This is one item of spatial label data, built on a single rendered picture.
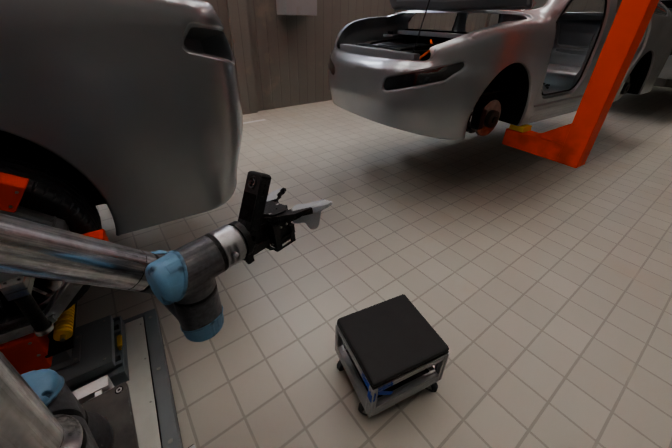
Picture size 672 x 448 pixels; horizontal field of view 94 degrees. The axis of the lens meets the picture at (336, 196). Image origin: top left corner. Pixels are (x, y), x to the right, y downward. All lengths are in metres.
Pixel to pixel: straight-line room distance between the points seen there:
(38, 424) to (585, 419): 2.00
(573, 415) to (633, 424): 0.26
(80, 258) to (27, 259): 0.06
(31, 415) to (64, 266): 0.19
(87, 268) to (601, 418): 2.10
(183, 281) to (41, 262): 0.19
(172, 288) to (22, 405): 0.19
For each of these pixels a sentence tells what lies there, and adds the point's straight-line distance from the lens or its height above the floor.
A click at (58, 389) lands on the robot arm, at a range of 0.78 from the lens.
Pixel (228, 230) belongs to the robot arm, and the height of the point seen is 1.25.
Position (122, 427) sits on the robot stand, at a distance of 0.95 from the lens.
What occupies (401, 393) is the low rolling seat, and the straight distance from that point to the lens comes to 1.65.
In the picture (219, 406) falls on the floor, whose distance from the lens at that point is 1.84.
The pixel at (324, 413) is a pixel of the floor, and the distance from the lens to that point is 1.76.
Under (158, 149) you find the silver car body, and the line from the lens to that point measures 1.50.
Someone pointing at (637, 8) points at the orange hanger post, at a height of 1.68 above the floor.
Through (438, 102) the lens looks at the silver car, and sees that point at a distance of 2.57.
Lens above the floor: 1.59
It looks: 30 degrees down
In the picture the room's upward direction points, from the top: 1 degrees clockwise
